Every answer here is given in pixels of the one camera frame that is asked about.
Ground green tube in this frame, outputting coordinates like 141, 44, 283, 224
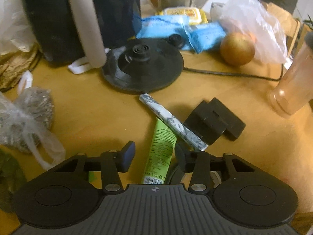
142, 118, 177, 185

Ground black tape roll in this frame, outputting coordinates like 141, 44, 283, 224
165, 165, 222, 188

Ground marbled white stick bar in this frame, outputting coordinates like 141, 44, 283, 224
139, 93, 208, 151

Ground bagged grey scrubbers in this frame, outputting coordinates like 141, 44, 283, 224
1, 87, 66, 170

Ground black kettle base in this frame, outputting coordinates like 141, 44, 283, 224
102, 38, 184, 93

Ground shaker bottle grey lid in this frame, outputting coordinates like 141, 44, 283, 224
269, 32, 313, 117

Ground small black cap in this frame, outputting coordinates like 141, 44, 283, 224
168, 34, 185, 49

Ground blue wipes pack front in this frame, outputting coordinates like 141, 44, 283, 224
184, 22, 226, 54

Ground blue wipes pack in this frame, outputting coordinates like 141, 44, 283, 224
136, 15, 189, 39
184, 22, 226, 54

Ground brown paper bag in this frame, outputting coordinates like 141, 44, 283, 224
0, 45, 42, 92

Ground yellow wipes pack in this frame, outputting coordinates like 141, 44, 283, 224
156, 6, 208, 25

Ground clear plastic bag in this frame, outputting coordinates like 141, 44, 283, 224
219, 0, 288, 64

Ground black air fryer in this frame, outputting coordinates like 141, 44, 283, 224
22, 0, 142, 68

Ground black power cable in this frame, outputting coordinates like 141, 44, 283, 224
182, 63, 284, 82

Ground white ribbon strap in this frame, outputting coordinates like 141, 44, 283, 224
67, 48, 111, 75

